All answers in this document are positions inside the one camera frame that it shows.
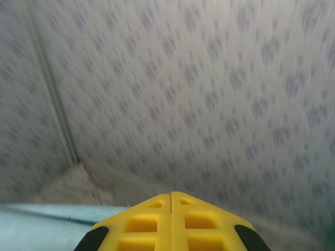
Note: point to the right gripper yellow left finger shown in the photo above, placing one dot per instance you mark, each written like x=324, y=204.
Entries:
x=162, y=230

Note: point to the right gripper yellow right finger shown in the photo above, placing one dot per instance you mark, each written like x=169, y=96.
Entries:
x=178, y=230

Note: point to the light blue t-shirt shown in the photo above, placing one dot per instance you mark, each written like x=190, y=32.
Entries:
x=39, y=232

